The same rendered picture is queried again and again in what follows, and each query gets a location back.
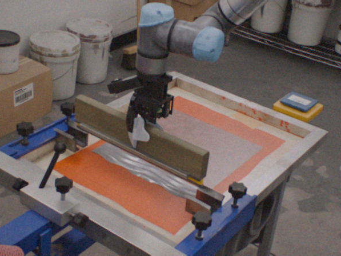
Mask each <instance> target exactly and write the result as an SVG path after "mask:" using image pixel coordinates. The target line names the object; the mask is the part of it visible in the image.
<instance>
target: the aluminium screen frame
mask: <svg viewBox="0 0 341 256"><path fill-rule="evenodd" d="M169 75H172V81H171V82H169V83H168V89H167V91H168V90H170V89H172V88H173V87H175V86H176V87H178V88H180V89H182V90H185V91H188V92H189V93H193V94H195V95H198V96H200V97H202V98H206V99H208V100H210V101H212V102H214V103H216V104H219V105H222V106H224V107H226V108H229V109H231V110H235V111H237V112H239V113H242V114H245V115H248V116H249V117H250V118H253V119H256V120H259V121H261V122H263V123H266V124H269V125H271V126H273V127H277V128H279V129H281V130H283V131H286V132H288V133H290V134H293V135H296V136H298V137H301V138H303V139H302V140H301V141H300V142H299V143H298V144H297V145H296V146H294V147H293V148H292V149H291V150H289V151H288V152H287V154H286V155H284V156H282V157H281V158H280V159H279V160H278V161H277V162H275V163H274V164H273V165H272V166H270V168H269V169H268V170H267V171H265V172H264V173H263V174H261V175H260V176H259V177H258V178H257V179H256V180H255V181H254V182H253V183H251V184H250V185H249V186H248V187H247V194H248V195H251V196H253V195H254V194H255V195H257V199H256V204H255V206H256V205H257V204H258V203H260V202H261V201H262V200H263V199H264V198H265V197H266V196H267V195H268V194H269V193H271V192H272V191H273V190H274V189H275V188H276V187H277V185H278V184H280V183H282V182H283V181H284V180H285V179H286V178H287V177H288V175H289V174H291V173H292V172H293V171H294V170H295V169H296V168H297V167H298V166H300V165H301V164H302V163H303V162H304V161H305V160H306V159H307V158H308V157H310V156H311V155H312V154H313V153H314V152H315V151H316V150H317V149H318V148H319V147H321V145H322V144H324V143H325V142H326V139H327V134H328V132H327V131H325V130H322V129H320V128H318V127H315V126H313V125H309V124H307V123H305V122H302V121H299V120H297V119H293V118H292V117H290V116H288V115H284V114H282V113H279V112H277V111H273V110H271V109H268V108H266V107H263V106H261V105H258V104H256V103H254V102H251V101H249V100H246V99H243V98H241V97H238V96H236V95H233V94H230V93H227V92H225V91H223V90H220V89H217V88H216V87H213V86H211V85H208V84H206V83H203V82H200V81H197V80H196V79H193V78H190V77H187V76H185V75H182V74H179V73H178V72H176V71H172V72H171V73H170V74H169ZM133 93H134V91H133V92H131V93H129V94H126V95H124V96H122V97H120V98H118V99H116V100H114V101H112V102H111V103H109V104H107V106H109V107H112V108H113V109H116V110H119V111H121V112H123V113H126V112H127V111H128V110H129V105H130V99H131V97H132V95H133ZM55 141H56V139H53V140H52V141H50V142H49V143H47V144H45V145H43V146H41V147H39V148H36V149H34V150H32V151H30V152H29V153H27V154H25V155H23V156H21V157H19V158H17V159H16V160H18V161H19V162H20V163H23V164H25V165H26V166H28V167H30V168H32V169H34V170H36V171H38V172H40V173H42V174H45V172H46V170H44V169H43V168H41V167H38V166H37V165H35V164H33V163H32V162H33V161H35V160H37V159H40V158H41V157H43V156H45V155H48V154H49V153H50V152H52V151H54V145H55ZM71 190H73V191H74V192H75V193H77V194H79V195H81V196H83V197H85V198H87V199H88V200H90V201H92V202H94V203H96V204H98V205H100V206H101V207H102V208H104V209H106V210H108V211H110V212H112V213H113V214H115V215H117V216H119V217H121V218H123V219H124V220H125V221H127V222H129V223H131V224H132V225H135V226H136V227H138V228H140V229H142V230H143V231H145V232H146V233H149V234H150V235H152V236H154V237H155V238H158V239H159V240H160V241H162V242H164V243H166V244H168V245H169V246H171V247H175V246H176V245H177V243H175V242H174V241H171V240H170V239H169V238H167V237H165V236H164V235H162V234H159V233H157V232H156V231H155V230H153V229H151V228H149V227H148V226H145V225H144V224H142V223H140V222H138V221H137V220H136V219H134V218H131V217H129V216H128V215H126V214H124V213H122V212H121V211H118V210H117V209H115V208H114V207H112V206H110V205H108V204H107V203H104V202H102V201H101V200H99V199H97V198H95V197H93V196H91V195H90V194H88V193H87V192H85V191H83V190H81V189H79V188H77V187H75V186H74V185H73V188H71Z"/></svg>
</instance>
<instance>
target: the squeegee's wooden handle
mask: <svg viewBox="0 0 341 256"><path fill-rule="evenodd" d="M74 122H76V123H78V124H80V123H85V124H87V125H90V126H92V127H94V128H96V129H98V130H100V131H101V132H104V133H106V134H108V135H110V136H112V137H114V138H117V139H119V140H121V141H123V142H125V143H127V144H129V145H132V143H131V140H130V137H129V132H128V131H127V127H126V114H125V113H123V112H121V111H119V110H116V109H113V108H112V107H109V106H107V105H104V104H102V103H100V102H99V101H96V100H94V99H92V98H90V97H87V96H85V95H83V94H81V95H79V96H77V97H76V98H75V110H74ZM145 130H146V132H147V133H148V134H149V136H150V139H149V141H147V142H145V141H137V149H139V150H141V151H144V152H146V153H148V154H150V155H152V156H154V157H156V158H159V159H161V160H163V161H164V162H166V163H168V164H170V165H172V166H175V167H177V168H179V169H181V170H183V171H185V172H188V173H190V178H192V179H194V180H196V181H201V180H202V179H204V178H205V177H206V176H207V168H208V161H209V156H210V152H209V151H207V150H204V149H202V148H200V147H198V146H196V145H195V144H192V143H190V142H187V141H185V140H183V139H180V138H178V137H176V136H173V135H171V134H169V133H167V132H165V131H163V130H161V129H159V128H156V127H154V126H151V125H149V124H148V123H145ZM132 146H133V145H132Z"/></svg>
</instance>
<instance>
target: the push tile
mask: <svg viewBox="0 0 341 256"><path fill-rule="evenodd" d="M280 102H281V103H284V104H286V105H288V106H290V107H293V108H296V109H298V110H301V111H304V112H307V111H309V110H310V109H311V108H313V106H315V105H316V104H317V103H319V101H318V100H315V99H312V98H310V97H307V96H304V95H303V94H299V93H297V92H294V91H292V92H290V93H289V94H288V95H287V96H285V97H283V98H282V99H281V100H280Z"/></svg>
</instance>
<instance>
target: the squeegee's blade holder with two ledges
mask: <svg viewBox="0 0 341 256"><path fill-rule="evenodd" d="M79 127H80V128H82V129H84V130H85V131H88V132H90V133H92V134H94V135H96V136H98V137H100V138H103V139H105V140H107V141H109V142H111V143H113V144H116V145H117V146H119V147H121V148H123V149H125V150H127V151H130V152H132V153H134V154H136V155H138V156H140V157H142V158H144V159H146V160H148V161H150V162H152V163H154V164H156V165H158V166H160V167H162V168H164V169H166V170H168V171H171V172H173V173H175V174H177V175H178V176H180V177H182V178H184V179H187V178H189V177H190V173H188V172H185V171H183V170H181V169H179V168H177V167H175V166H172V165H170V164H168V163H166V162H164V161H163V160H161V159H159V158H156V157H154V156H152V155H150V154H148V153H146V152H144V151H141V150H139V149H137V148H134V147H133V146H132V145H129V144H127V143H125V142H123V141H121V140H119V139H117V138H114V137H112V136H110V135H108V134H106V133H104V132H101V131H100V130H98V129H96V128H94V127H92V126H90V125H87V124H85V123H80V124H79Z"/></svg>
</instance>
